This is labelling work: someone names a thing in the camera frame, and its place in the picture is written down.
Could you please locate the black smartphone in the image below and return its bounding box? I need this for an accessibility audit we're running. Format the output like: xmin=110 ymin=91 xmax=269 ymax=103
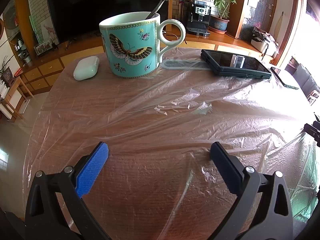
xmin=270 ymin=66 xmax=300 ymax=90

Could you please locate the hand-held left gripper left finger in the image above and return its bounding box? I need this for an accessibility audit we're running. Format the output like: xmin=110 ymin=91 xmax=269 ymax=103
xmin=24 ymin=141 xmax=110 ymax=240

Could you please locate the dark tablet in case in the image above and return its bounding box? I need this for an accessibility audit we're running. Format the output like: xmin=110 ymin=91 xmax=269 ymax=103
xmin=201 ymin=49 xmax=272 ymax=80

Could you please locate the black flat television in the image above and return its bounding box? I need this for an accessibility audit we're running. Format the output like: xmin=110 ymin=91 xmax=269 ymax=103
xmin=46 ymin=0 xmax=170 ymax=46

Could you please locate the stack of magazines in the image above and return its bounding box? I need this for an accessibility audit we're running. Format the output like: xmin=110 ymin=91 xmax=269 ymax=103
xmin=0 ymin=79 xmax=10 ymax=100

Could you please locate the orchid in dark pot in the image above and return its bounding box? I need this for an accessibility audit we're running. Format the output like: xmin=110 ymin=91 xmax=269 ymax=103
xmin=0 ymin=55 xmax=14 ymax=82

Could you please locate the clear plastic table cover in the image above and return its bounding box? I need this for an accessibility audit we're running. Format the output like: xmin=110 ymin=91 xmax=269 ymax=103
xmin=22 ymin=46 xmax=318 ymax=233

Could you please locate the teal butterfly mug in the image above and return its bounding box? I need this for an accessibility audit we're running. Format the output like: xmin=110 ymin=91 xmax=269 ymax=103
xmin=99 ymin=11 xmax=187 ymax=79

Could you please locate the black coffee machine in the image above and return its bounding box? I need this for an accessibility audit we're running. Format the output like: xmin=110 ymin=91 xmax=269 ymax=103
xmin=186 ymin=0 xmax=212 ymax=37

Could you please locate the metal spoon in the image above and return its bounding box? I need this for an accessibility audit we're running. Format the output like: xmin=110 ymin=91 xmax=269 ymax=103
xmin=145 ymin=0 xmax=172 ymax=20

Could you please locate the potted plant in blue pot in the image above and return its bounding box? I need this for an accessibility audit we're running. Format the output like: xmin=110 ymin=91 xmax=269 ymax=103
xmin=209 ymin=0 xmax=237 ymax=34

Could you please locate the small framed picture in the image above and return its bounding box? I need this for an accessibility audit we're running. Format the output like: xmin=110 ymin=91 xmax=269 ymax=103
xmin=34 ymin=40 xmax=53 ymax=56

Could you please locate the grey bag with black strap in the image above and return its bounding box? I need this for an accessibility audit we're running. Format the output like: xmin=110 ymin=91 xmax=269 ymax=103
xmin=251 ymin=26 xmax=278 ymax=57

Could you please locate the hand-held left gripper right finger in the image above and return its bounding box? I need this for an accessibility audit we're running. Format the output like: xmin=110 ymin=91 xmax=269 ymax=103
xmin=209 ymin=141 xmax=293 ymax=240

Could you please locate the leaning deer painting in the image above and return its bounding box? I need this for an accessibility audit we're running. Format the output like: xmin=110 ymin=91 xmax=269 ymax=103
xmin=40 ymin=23 xmax=60 ymax=45

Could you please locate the pale green earbud case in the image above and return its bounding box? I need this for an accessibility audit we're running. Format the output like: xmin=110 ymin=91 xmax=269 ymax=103
xmin=73 ymin=56 xmax=100 ymax=81

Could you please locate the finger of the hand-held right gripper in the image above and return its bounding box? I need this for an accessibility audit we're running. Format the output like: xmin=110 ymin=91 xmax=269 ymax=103
xmin=304 ymin=121 xmax=320 ymax=147

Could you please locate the small wooden side table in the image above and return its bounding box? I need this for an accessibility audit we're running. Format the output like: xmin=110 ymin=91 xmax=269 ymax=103
xmin=0 ymin=76 xmax=34 ymax=120

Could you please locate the dark cushioned sofa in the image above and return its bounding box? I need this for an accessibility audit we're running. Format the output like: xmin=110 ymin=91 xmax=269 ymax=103
xmin=285 ymin=56 xmax=320 ymax=105

